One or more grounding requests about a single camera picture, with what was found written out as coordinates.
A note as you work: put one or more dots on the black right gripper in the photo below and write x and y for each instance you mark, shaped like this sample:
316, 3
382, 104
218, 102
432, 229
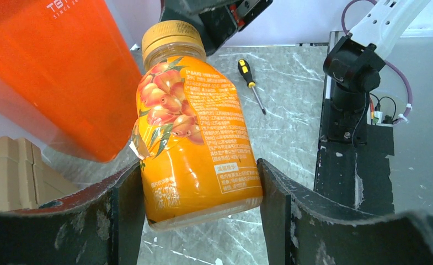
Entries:
216, 21

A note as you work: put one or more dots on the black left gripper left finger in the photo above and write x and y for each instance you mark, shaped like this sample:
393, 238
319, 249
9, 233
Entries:
100, 224

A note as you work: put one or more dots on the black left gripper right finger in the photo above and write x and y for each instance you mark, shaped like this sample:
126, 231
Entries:
303, 227

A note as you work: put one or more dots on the small orange juice bottle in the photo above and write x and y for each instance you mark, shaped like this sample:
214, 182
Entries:
196, 159

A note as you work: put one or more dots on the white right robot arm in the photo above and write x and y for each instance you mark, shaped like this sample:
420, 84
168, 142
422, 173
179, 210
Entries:
353, 64

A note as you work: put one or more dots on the orange plastic bin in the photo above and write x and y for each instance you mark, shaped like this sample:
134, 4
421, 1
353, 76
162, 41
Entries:
67, 76

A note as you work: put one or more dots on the yellow black screwdriver on table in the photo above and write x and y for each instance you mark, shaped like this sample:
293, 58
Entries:
245, 71

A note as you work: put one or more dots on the tan plastic toolbox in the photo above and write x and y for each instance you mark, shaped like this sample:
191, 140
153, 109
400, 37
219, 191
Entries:
26, 181

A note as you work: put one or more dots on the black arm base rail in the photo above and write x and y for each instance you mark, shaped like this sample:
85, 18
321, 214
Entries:
353, 166

